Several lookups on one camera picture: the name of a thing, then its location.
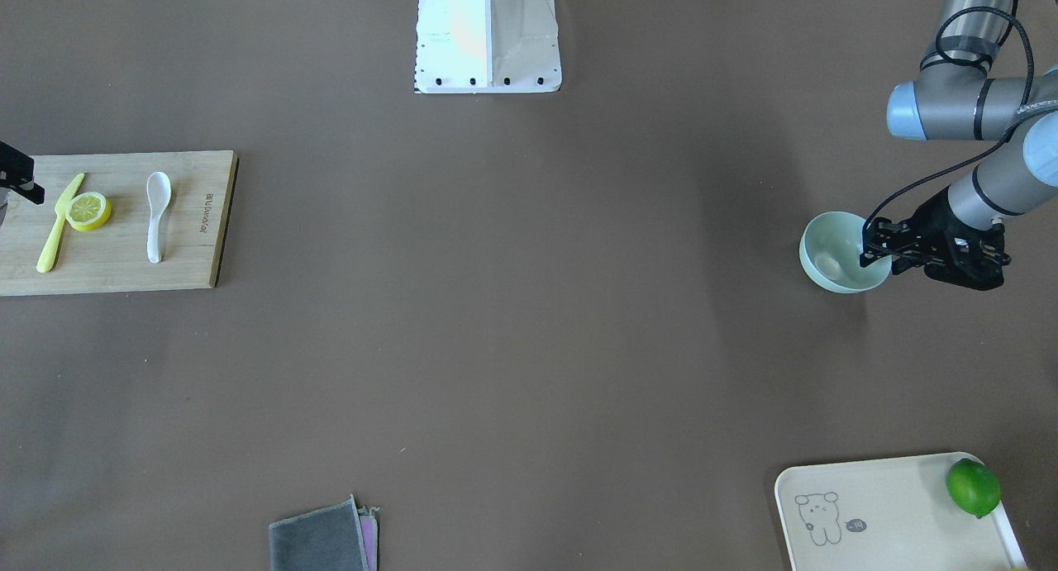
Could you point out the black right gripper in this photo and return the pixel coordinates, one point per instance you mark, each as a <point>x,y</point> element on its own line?
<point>18,174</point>

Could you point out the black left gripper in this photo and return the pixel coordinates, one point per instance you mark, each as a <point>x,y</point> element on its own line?
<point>936,216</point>

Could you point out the mint green bowl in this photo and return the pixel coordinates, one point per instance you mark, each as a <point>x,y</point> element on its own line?
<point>829,252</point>

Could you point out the white ceramic spoon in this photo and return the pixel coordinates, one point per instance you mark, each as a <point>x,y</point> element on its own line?
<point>159,191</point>

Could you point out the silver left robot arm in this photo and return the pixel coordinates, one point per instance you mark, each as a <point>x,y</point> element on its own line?
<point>954,98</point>

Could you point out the yellow plastic knife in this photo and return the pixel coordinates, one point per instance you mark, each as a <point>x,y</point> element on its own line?
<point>47,258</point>

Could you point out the yellow lemon slice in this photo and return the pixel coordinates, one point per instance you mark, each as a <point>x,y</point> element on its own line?
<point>88,211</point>

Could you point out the wooden cutting board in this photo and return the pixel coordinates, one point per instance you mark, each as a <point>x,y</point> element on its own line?
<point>113,258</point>

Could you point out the green lime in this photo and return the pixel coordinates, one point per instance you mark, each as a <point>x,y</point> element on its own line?
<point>973,487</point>

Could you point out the cream tray with bear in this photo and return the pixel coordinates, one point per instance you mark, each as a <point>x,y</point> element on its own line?
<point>888,514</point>

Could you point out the grey folded cloth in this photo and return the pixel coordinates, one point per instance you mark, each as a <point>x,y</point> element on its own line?
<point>341,537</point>

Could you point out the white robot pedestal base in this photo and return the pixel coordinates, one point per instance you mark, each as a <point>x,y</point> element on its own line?
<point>487,46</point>

